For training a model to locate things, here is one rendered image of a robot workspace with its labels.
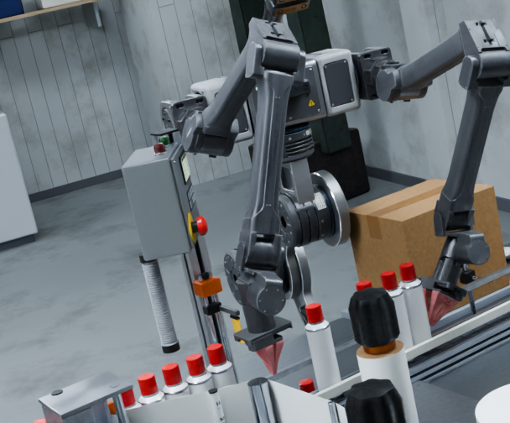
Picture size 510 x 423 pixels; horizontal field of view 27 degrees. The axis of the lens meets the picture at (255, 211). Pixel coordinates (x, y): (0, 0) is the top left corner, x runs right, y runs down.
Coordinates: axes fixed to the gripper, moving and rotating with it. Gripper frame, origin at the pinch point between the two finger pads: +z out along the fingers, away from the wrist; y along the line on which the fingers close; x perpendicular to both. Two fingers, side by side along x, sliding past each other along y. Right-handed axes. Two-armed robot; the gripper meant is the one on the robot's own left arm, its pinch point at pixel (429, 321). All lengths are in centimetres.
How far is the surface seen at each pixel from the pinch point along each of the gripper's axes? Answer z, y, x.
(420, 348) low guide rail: 6.8, 4.4, -4.0
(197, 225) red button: 2, 0, -65
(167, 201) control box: 0, 0, -72
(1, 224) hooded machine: -1, -617, 115
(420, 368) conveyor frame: 10.9, 5.6, -3.0
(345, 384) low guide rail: 20.0, 4.3, -20.2
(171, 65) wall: -178, -619, 200
